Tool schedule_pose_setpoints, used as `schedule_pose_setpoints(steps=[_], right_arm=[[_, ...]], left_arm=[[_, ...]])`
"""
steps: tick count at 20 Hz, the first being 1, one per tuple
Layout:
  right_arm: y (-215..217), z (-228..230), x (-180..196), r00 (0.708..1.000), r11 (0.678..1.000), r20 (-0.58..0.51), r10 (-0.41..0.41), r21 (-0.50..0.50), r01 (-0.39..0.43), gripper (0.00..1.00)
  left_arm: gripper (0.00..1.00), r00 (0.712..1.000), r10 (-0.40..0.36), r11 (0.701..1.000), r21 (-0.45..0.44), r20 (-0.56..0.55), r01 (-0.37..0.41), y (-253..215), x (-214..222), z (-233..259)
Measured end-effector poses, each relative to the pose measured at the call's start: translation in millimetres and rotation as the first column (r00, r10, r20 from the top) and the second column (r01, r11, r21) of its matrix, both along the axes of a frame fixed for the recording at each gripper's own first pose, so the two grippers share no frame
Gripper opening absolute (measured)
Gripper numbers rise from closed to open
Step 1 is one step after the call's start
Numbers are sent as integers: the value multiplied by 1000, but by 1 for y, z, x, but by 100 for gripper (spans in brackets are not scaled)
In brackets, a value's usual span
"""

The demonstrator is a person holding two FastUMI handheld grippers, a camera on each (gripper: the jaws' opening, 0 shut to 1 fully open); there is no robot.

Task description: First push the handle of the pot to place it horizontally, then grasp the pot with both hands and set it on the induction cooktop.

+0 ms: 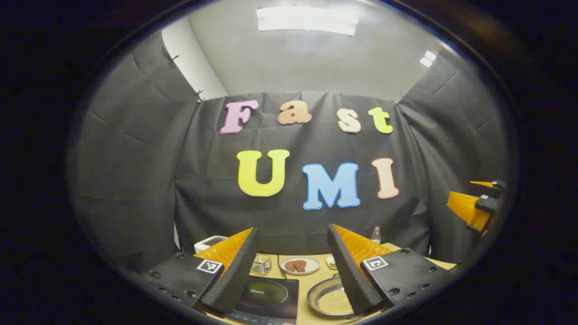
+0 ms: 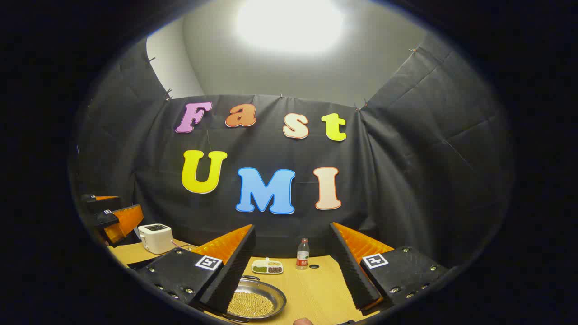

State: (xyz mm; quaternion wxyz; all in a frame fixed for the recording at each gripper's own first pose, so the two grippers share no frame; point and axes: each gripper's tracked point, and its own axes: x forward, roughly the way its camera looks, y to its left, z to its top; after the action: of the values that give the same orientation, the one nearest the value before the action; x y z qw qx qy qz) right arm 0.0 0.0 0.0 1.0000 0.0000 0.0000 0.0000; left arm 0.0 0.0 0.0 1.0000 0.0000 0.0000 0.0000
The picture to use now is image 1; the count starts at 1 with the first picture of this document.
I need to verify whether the black induction cooktop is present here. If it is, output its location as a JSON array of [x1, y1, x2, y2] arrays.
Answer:
[[225, 276, 299, 325]]

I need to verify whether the stainless steel pot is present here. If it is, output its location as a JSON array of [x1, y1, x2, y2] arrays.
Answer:
[[307, 275, 362, 320]]

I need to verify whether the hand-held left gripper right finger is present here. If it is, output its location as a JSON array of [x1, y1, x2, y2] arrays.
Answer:
[[327, 223, 453, 317]]

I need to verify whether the wire mesh basket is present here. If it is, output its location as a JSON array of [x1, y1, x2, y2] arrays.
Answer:
[[251, 254, 272, 275]]

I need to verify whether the black backdrop cloth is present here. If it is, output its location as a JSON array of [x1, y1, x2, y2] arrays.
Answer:
[[68, 29, 513, 271]]

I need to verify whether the white toaster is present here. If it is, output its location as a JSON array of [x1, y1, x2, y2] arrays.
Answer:
[[194, 236, 228, 254]]

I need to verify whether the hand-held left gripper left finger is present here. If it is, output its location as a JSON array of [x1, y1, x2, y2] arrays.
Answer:
[[141, 227, 261, 315]]

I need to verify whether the pile of soybeans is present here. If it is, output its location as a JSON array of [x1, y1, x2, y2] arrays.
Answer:
[[317, 290, 354, 316]]

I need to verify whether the round white plate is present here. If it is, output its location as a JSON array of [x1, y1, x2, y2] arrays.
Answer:
[[279, 256, 321, 276]]

